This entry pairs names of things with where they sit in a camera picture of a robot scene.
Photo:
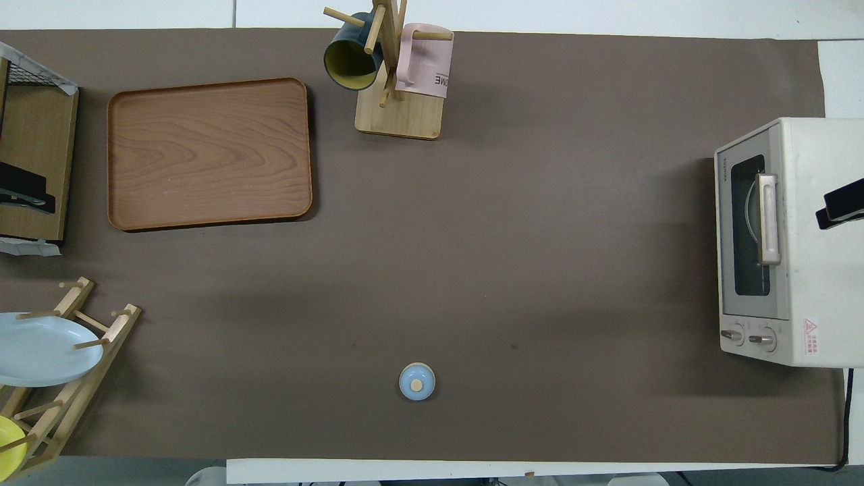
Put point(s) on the white toaster oven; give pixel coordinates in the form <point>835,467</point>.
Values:
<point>823,283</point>

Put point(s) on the round oven control knob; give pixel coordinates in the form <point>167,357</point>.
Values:
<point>763,339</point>
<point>730,334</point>

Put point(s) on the white paper sheet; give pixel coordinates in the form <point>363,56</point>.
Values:
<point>27,247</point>

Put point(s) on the wooden shelf cabinet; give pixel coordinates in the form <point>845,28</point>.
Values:
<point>40,135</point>

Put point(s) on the light blue plate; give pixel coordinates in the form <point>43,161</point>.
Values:
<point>40,351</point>

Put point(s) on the brown wooden tray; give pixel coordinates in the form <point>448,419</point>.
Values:
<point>202,155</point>

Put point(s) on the wooden dish rack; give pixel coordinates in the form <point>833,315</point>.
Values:
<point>74,398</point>

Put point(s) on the yellow plate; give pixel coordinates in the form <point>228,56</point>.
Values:
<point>8,449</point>

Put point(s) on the brown table mat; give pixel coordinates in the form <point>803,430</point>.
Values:
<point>540,202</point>

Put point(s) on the white round object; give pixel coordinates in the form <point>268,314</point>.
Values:
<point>206,476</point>

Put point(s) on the dark green mug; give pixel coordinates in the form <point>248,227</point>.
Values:
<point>347,61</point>

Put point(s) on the wooden mug tree stand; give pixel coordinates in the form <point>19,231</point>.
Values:
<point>398,118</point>

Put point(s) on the pink mug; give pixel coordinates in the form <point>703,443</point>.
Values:
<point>425,67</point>

